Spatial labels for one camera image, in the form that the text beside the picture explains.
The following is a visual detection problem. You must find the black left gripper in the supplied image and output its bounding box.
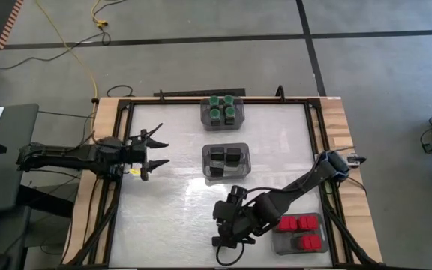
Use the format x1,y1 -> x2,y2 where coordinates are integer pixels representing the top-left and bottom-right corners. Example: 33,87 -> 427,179
120,130 -> 171,182

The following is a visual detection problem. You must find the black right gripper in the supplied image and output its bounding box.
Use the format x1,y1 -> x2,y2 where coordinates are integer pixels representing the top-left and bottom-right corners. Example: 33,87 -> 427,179
213,199 -> 265,248

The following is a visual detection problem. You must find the green cap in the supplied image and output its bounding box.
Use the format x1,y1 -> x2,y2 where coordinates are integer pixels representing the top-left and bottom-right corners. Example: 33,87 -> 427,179
208,107 -> 223,127

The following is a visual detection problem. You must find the grey translucent plastic bin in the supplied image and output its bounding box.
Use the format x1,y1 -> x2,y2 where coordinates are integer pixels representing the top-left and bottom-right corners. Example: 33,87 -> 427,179
201,142 -> 252,182
199,96 -> 245,131
271,212 -> 330,256

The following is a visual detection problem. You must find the black flat bar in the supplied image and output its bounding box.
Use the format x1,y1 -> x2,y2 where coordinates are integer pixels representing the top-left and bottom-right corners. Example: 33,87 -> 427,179
153,88 -> 247,99

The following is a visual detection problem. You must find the white glossy table sheet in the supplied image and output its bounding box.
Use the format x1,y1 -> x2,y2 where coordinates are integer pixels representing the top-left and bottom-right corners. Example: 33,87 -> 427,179
107,103 -> 334,268

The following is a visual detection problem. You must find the grey desk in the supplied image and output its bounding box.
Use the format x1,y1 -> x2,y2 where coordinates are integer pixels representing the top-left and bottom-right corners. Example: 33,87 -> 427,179
0,103 -> 40,217

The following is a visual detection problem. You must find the black left wrist camera cable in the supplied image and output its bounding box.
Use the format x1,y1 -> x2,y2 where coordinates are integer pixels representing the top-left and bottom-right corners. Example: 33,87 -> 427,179
136,122 -> 164,142

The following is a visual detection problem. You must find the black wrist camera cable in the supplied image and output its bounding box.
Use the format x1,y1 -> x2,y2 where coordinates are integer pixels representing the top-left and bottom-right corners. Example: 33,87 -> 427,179
215,242 -> 247,266
136,122 -> 164,142

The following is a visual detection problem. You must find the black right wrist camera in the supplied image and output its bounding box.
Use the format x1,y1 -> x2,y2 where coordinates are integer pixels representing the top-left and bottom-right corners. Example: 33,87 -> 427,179
226,184 -> 249,206

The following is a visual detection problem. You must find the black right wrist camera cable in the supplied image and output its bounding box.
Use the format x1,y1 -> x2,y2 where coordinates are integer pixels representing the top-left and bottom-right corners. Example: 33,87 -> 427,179
215,242 -> 247,266

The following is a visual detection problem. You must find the black cable loop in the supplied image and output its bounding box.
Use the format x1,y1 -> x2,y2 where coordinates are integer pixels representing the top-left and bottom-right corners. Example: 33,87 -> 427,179
106,84 -> 134,98

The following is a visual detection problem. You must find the long yellow cable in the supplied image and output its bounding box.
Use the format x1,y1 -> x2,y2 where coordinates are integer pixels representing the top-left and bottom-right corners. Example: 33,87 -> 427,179
34,0 -> 100,113

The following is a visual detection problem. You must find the thin black desk cable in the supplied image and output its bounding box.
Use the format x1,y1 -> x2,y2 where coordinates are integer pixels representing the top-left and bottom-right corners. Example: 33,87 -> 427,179
37,109 -> 96,120

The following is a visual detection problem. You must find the long black floor cable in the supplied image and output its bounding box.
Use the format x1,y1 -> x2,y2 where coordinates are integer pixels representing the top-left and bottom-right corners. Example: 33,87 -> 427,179
0,28 -> 112,72

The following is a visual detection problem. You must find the yellow cable with plug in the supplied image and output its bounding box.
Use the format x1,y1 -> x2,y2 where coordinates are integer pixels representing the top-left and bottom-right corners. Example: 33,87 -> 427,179
90,0 -> 128,30

